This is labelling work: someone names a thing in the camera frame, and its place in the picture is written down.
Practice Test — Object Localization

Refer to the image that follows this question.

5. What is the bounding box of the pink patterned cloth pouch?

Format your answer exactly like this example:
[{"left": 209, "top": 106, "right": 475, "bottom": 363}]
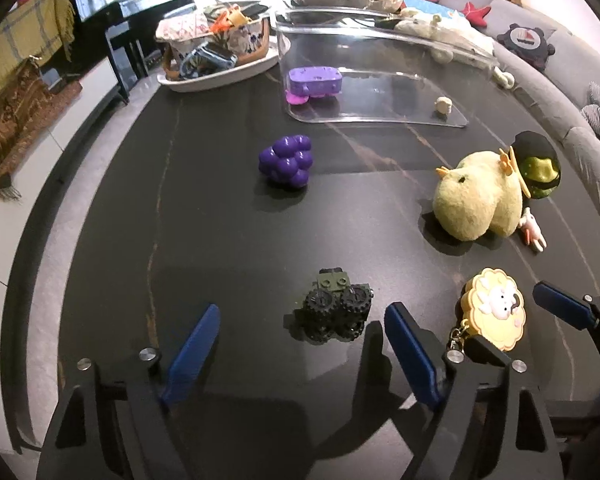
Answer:
[{"left": 155, "top": 12, "right": 213, "bottom": 43}]

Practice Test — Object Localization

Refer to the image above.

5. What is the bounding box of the pile of foil packets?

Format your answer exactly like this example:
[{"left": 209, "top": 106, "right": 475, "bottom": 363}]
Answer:
[{"left": 202, "top": 0, "right": 271, "bottom": 20}]

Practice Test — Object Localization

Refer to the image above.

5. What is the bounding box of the purple toy camera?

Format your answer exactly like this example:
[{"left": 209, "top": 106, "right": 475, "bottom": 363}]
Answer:
[{"left": 285, "top": 66, "right": 343, "bottom": 107}]

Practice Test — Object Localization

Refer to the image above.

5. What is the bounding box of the black marble desktop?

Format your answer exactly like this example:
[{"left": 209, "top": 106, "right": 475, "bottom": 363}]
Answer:
[{"left": 55, "top": 0, "right": 600, "bottom": 480}]

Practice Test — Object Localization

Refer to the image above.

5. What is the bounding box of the white low cabinet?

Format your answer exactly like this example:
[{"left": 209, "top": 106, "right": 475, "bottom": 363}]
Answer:
[{"left": 0, "top": 55, "right": 161, "bottom": 456}]

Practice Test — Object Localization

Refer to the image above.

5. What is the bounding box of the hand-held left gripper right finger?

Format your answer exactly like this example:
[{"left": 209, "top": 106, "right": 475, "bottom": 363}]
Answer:
[{"left": 384, "top": 302, "right": 566, "bottom": 480}]

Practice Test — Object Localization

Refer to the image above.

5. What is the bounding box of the grey sofa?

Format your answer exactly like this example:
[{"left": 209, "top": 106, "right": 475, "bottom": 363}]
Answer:
[{"left": 435, "top": 0, "right": 600, "bottom": 221}]

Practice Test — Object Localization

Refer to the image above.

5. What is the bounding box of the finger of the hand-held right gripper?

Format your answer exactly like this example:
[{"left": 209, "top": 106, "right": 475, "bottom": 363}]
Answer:
[
  {"left": 532, "top": 281, "right": 600, "bottom": 376},
  {"left": 466, "top": 334, "right": 512, "bottom": 373}
]

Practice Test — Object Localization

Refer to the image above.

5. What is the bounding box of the yellow sheep keychain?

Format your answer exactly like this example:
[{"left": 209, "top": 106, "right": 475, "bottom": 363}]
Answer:
[{"left": 447, "top": 267, "right": 527, "bottom": 356}]

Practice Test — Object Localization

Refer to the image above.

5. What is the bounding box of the clear plastic bin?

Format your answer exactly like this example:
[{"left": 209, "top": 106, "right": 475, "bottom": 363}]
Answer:
[{"left": 274, "top": 7, "right": 498, "bottom": 128}]

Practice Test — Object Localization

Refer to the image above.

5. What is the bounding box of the pink pig figurine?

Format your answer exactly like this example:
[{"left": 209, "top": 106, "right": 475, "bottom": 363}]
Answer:
[{"left": 519, "top": 207, "right": 548, "bottom": 252}]

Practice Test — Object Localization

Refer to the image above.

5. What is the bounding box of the orange plastic toy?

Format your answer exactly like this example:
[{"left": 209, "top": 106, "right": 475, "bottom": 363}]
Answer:
[{"left": 210, "top": 5, "right": 253, "bottom": 33}]

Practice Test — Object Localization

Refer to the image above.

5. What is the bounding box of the black green toy truck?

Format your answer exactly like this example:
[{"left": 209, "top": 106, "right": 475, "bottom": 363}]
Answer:
[{"left": 295, "top": 268, "right": 374, "bottom": 345}]

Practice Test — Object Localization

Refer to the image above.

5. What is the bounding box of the brown patterned throw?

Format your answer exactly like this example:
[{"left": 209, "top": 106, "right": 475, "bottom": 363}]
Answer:
[{"left": 0, "top": 60, "right": 83, "bottom": 198}]

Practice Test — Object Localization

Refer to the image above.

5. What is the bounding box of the red starfish plush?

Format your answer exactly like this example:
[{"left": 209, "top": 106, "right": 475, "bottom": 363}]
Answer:
[{"left": 461, "top": 1, "right": 493, "bottom": 28}]

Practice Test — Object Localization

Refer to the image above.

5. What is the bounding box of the navy bear cushion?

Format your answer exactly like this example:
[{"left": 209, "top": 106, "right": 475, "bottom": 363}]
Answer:
[{"left": 496, "top": 22, "right": 557, "bottom": 72}]

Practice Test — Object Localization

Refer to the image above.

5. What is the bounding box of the yellow plush chick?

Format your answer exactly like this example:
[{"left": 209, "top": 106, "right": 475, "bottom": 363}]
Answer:
[{"left": 432, "top": 147, "right": 526, "bottom": 242}]

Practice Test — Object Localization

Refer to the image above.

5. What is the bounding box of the white plush llama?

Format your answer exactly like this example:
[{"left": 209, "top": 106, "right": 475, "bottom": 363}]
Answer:
[{"left": 392, "top": 7, "right": 516, "bottom": 91}]

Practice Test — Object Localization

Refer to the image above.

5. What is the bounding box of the purple grape toy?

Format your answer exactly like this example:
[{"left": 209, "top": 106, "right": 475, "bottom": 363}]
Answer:
[{"left": 258, "top": 133, "right": 313, "bottom": 192}]

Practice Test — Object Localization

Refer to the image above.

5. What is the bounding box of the light blue cloth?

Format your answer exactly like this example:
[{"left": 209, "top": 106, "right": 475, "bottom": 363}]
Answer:
[{"left": 407, "top": 0, "right": 473, "bottom": 23}]

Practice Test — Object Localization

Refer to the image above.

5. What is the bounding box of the black and green ball toy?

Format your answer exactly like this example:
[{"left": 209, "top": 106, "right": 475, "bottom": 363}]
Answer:
[{"left": 510, "top": 131, "right": 562, "bottom": 202}]

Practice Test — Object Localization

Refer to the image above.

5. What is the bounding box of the yellow plaid blanket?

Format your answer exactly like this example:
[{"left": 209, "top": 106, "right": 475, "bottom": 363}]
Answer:
[{"left": 0, "top": 0, "right": 76, "bottom": 116}]

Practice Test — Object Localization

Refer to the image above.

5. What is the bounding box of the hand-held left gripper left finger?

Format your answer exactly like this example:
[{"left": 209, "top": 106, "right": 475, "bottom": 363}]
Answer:
[{"left": 35, "top": 303, "right": 222, "bottom": 480}]

